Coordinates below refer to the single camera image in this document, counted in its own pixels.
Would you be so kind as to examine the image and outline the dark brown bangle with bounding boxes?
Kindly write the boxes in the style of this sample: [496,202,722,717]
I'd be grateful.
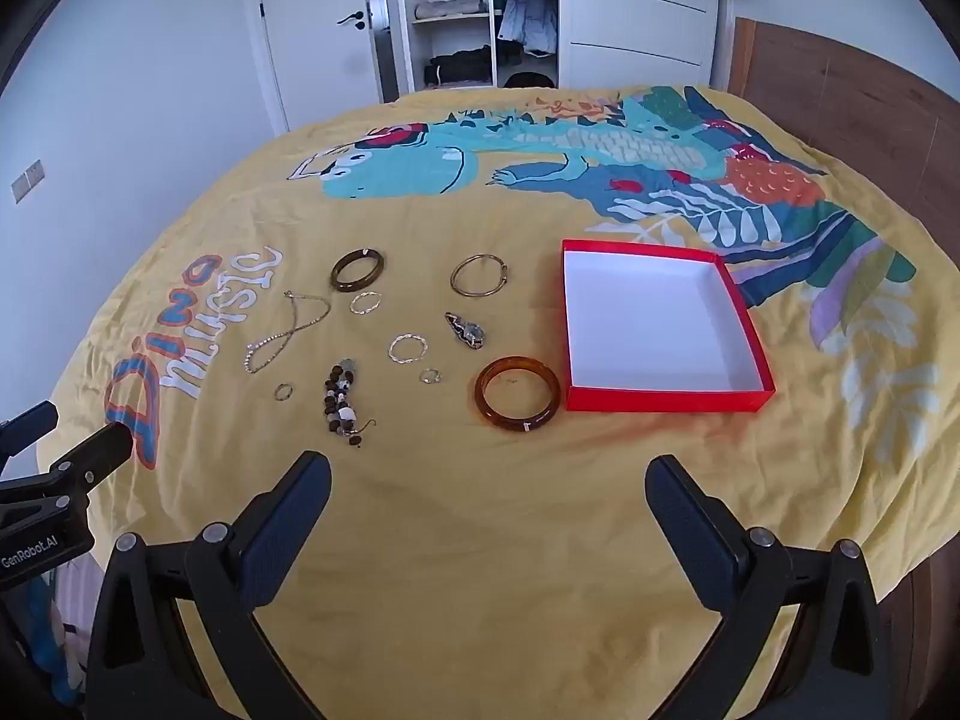
[331,248,386,293]

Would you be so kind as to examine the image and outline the person's left hand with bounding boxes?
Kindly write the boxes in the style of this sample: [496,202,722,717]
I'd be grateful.
[0,559,102,706]

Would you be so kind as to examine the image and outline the silver chain necklace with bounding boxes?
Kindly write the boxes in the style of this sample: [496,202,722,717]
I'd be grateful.
[243,289,332,375]

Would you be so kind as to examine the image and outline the brown beaded bracelet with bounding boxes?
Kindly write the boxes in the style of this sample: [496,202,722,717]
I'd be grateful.
[322,360,376,449]

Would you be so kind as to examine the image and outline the white wall switch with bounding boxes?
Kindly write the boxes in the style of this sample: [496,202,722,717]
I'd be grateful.
[10,160,46,203]

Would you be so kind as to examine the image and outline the white wardrobe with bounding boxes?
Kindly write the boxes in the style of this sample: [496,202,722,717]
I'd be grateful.
[364,0,725,102]

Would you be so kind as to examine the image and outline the yellow dinosaur print blanket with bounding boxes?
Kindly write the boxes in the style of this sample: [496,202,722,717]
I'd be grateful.
[37,82,960,720]

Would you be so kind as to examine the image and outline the amber translucent bangle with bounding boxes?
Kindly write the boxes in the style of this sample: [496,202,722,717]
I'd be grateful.
[474,355,562,434]

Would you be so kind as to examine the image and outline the white door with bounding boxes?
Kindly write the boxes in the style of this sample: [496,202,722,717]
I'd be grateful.
[251,0,383,132]

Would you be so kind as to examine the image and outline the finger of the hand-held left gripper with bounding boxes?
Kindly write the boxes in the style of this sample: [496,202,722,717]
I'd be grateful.
[43,424,133,500]
[0,401,59,460]

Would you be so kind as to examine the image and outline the silver rhinestone wristwatch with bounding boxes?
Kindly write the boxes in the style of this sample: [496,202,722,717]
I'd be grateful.
[444,311,487,352]

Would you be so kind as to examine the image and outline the folded dark clothes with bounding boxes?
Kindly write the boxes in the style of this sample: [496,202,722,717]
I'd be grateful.
[425,47,496,87]

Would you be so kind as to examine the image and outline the wooden headboard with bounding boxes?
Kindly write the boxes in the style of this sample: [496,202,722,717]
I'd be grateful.
[727,15,960,256]

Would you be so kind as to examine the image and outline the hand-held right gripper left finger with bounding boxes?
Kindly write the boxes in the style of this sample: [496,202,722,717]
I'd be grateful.
[84,451,333,720]

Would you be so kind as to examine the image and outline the folded beige clothes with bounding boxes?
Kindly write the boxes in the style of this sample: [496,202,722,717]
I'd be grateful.
[414,0,488,20]

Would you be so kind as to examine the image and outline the thin gold bangle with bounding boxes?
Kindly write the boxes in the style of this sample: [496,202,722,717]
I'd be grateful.
[450,254,512,298]

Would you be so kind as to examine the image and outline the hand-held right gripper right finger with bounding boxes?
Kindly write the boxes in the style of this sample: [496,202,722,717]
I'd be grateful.
[645,454,901,720]

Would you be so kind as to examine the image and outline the red shallow cardboard box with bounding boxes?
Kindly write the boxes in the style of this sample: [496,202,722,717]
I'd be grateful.
[561,238,776,415]

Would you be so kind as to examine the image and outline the hanging grey jacket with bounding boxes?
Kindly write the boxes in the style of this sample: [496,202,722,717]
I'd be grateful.
[499,0,560,57]

